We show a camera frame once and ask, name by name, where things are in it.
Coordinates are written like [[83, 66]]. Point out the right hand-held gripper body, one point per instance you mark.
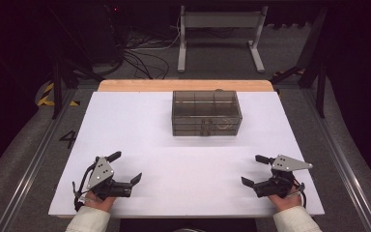
[[286, 163]]

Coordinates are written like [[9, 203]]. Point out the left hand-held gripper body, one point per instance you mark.
[[101, 172]]

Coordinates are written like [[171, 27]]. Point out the smoky acrylic drawer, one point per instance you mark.
[[186, 127], [186, 120], [186, 132]]

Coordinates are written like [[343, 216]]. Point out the smoky acrylic organizer box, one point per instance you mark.
[[206, 106]]

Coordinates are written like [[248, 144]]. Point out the person's left hand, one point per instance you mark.
[[99, 204]]

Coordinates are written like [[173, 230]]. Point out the person's right hand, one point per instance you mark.
[[286, 203]]

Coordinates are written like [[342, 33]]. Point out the white board sheet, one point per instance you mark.
[[174, 180]]

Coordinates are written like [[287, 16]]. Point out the black tripod stand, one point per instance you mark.
[[57, 90], [321, 93]]

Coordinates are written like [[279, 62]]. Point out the yellow black hazard tape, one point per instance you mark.
[[46, 93]]

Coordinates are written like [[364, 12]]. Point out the wooden table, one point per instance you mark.
[[186, 85]]

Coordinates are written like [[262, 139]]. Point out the black equipment case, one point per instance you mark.
[[99, 32]]

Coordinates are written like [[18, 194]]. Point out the grey metal stand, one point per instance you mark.
[[220, 20]]

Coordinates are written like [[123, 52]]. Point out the aluminium floor rail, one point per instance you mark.
[[339, 158], [36, 158]]

